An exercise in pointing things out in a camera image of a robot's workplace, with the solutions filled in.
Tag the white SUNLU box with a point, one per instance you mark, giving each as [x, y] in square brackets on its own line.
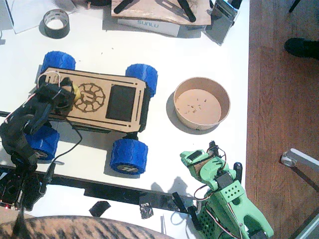
[159, 28]

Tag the striped brown fabric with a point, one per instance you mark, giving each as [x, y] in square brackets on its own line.
[74, 229]

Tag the thin wooden board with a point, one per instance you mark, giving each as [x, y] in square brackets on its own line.
[149, 10]

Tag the black metal bar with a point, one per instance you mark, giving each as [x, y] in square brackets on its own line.
[112, 191]

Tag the grey chair leg with caster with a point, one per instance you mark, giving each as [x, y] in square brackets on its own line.
[299, 156]

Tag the black table clamp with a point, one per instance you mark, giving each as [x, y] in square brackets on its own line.
[195, 219]

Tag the black clamp knob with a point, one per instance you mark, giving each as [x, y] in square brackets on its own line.
[238, 171]

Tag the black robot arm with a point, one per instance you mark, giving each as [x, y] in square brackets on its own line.
[20, 124]

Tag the black shoe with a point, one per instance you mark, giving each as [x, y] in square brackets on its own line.
[301, 48]

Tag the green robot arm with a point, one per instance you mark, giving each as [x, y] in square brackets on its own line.
[236, 206]

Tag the black tripod leg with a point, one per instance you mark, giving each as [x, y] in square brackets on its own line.
[188, 12]
[123, 6]

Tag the grey transparent device case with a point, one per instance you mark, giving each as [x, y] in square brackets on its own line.
[220, 22]

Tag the wooden rover with blue wheels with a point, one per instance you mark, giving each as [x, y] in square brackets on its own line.
[112, 102]

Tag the crumpled foil tape piece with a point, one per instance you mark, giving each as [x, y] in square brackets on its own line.
[146, 211]

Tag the grey duct tape roll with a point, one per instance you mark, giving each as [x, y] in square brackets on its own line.
[49, 31]

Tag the black tape piece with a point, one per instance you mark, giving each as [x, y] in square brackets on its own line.
[99, 208]

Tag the brown paper bowl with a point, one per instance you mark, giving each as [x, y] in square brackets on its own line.
[201, 103]

